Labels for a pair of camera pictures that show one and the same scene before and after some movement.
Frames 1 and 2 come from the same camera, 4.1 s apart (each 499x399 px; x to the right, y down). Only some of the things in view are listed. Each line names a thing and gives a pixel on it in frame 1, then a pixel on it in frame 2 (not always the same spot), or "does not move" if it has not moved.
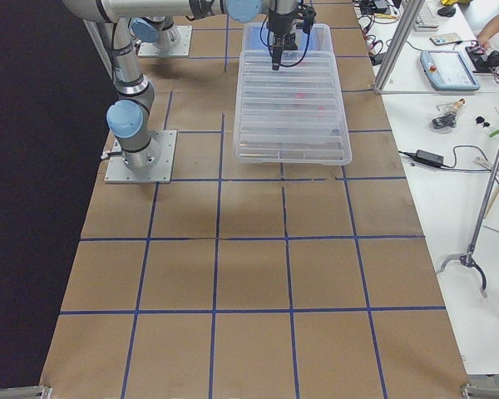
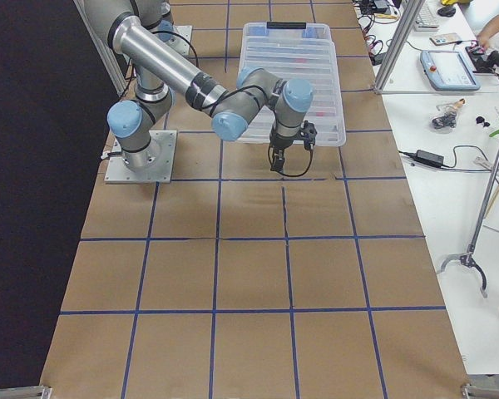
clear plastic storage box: (313, 49) does not move
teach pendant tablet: (447, 70) does not move
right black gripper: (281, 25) → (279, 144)
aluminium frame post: (410, 11) does not move
